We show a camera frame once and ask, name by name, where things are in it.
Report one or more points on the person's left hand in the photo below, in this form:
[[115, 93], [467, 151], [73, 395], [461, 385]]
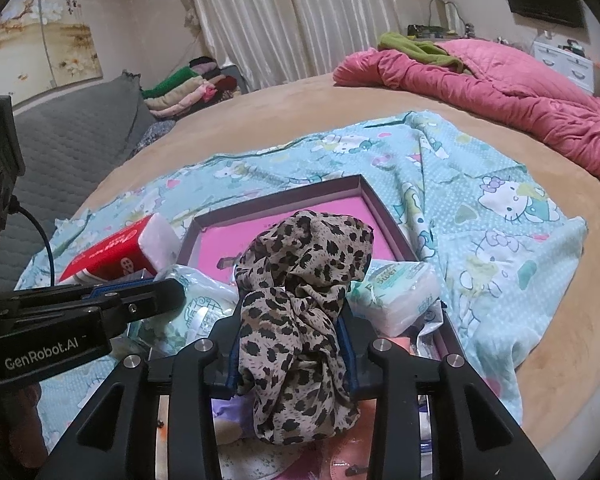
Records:
[[15, 415]]

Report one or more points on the pile of folded clothes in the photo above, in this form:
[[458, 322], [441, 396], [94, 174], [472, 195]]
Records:
[[190, 90]]

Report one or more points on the pink quilt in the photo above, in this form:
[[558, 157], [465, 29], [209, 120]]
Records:
[[505, 90]]

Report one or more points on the black and yellow box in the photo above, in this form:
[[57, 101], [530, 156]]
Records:
[[427, 31]]

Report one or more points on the tan bed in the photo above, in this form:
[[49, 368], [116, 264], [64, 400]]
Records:
[[290, 105]]

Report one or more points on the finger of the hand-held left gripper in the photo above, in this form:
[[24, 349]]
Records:
[[115, 290], [145, 305]]

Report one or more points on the tall shiny container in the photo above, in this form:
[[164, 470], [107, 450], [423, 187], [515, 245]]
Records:
[[445, 17]]

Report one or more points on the red and white tissue box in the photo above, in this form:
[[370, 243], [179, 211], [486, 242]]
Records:
[[115, 255]]

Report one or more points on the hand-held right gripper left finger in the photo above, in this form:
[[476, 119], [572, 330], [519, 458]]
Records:
[[229, 365]]

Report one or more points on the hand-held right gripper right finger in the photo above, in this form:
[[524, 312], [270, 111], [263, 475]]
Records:
[[351, 365]]

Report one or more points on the white drawer cabinet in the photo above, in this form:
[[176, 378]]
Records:
[[565, 65]]

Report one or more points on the white curtain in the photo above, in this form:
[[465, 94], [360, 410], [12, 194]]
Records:
[[290, 20]]

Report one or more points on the patterned clear tissue pack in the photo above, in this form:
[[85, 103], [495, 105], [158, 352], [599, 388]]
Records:
[[195, 300]]

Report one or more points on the green cloth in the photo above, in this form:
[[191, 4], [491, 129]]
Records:
[[415, 47]]

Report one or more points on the blossom wall painting panel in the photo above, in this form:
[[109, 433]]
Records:
[[20, 45], [75, 45]]

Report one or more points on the dark blue box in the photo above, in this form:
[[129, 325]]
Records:
[[139, 274]]

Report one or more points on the leopard print scrunchie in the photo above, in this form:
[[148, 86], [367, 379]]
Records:
[[300, 285]]

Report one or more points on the white green tissue pack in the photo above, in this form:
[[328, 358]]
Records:
[[400, 295]]

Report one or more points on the grey quilted headboard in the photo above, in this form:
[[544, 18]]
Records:
[[80, 150]]

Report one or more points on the cat print blue blanket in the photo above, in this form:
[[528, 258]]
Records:
[[480, 210]]

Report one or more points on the dark patterned cloth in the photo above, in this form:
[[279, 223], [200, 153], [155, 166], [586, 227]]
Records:
[[152, 135]]

